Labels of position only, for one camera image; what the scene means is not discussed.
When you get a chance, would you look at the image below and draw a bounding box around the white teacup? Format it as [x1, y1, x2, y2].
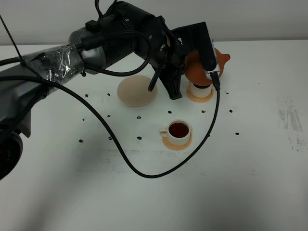
[159, 120, 192, 146]
[190, 83, 213, 98]

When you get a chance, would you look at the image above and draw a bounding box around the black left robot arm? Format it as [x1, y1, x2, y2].
[0, 1, 191, 178]

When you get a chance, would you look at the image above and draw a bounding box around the orange coaster far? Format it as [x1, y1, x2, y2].
[186, 86, 214, 103]

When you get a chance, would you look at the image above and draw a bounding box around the beige round teapot coaster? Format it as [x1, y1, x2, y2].
[117, 75, 158, 107]

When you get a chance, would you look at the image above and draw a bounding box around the orange coaster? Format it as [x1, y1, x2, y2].
[161, 133, 193, 151]
[186, 86, 214, 103]

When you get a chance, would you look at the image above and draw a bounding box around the brown clay teapot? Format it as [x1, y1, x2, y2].
[184, 47, 231, 85]

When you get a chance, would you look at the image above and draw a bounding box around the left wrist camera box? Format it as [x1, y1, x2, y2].
[172, 22, 220, 80]

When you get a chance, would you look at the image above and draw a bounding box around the orange coaster near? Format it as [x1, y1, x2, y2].
[161, 133, 193, 151]

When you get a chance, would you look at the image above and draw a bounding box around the white teacup near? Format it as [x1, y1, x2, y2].
[159, 120, 192, 146]

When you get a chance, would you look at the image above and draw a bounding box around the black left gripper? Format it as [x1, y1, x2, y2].
[96, 1, 188, 101]

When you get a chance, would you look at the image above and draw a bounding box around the black left camera cable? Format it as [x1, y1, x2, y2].
[0, 0, 221, 179]

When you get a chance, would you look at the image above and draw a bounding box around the white teacup far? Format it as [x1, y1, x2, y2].
[190, 83, 213, 98]

